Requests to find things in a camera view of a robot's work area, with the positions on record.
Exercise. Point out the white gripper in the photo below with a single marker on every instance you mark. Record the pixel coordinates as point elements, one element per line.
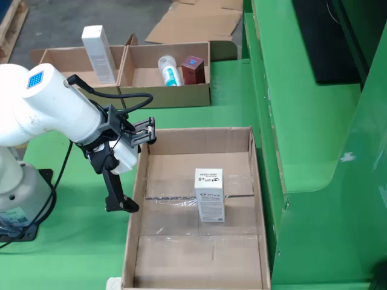
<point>127,154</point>

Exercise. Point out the cow print hand cream box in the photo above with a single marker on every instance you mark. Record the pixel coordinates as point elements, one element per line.
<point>210,199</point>

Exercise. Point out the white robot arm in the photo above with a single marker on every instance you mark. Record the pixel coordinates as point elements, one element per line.
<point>45,99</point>

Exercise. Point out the cardboard box with flaps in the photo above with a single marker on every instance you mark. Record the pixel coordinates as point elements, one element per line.
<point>163,96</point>

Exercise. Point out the large shallow cardboard tray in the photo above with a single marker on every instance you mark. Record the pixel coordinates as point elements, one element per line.
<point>196,256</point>

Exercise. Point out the open cardboard box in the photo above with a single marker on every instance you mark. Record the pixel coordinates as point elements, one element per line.
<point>66,60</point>

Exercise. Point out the dark red small box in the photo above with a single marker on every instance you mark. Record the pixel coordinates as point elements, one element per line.
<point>193,72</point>

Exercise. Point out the flat cardboard sheet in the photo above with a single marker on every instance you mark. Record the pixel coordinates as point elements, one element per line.
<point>193,24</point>

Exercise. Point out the white paper label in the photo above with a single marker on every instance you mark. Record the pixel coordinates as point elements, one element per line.
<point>114,284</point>

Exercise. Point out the white bottle teal label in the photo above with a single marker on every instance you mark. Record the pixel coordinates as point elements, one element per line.
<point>170,75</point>

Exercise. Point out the tall white carton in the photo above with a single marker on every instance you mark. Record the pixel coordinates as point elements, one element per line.
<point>99,57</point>

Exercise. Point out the wooden pallet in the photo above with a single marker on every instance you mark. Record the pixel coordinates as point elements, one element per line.
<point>12,24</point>

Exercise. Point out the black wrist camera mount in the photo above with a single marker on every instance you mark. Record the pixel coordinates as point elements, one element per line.
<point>113,121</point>

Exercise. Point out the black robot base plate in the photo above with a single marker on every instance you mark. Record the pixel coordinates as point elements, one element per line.
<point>45,175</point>

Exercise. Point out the green metal conveyor frame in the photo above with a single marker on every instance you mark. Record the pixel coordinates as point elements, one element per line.
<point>302,121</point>

